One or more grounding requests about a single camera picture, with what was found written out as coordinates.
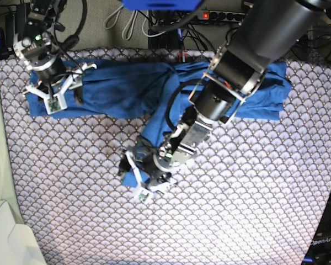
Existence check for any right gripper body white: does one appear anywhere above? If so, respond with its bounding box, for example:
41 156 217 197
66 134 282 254
25 62 97 114

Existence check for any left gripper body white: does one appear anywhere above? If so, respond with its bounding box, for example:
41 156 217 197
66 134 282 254
122 147 177 204

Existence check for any blue T-shirt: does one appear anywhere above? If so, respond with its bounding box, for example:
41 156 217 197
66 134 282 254
26 57 292 191

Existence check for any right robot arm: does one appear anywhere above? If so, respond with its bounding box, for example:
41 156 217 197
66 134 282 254
13 1 97 115

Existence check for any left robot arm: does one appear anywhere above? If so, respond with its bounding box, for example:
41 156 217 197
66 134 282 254
119 1 331 203

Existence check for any blue box overhead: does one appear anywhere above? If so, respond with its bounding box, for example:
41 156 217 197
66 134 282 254
122 0 200 10

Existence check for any fan-patterned table cloth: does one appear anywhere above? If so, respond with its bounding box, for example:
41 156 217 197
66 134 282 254
0 59 331 264

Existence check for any red black table clamp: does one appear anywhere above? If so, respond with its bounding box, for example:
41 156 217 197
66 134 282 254
178 50 187 63

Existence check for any white plastic bin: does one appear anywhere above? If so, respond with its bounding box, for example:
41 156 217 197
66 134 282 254
0 200 46 264

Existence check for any white power strip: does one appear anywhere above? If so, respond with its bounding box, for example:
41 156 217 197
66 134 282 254
195 10 246 23

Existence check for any black OpenArm case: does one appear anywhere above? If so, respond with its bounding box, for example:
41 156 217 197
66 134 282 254
302 193 331 264

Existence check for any grey looped cable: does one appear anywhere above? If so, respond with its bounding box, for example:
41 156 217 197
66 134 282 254
104 10 138 40

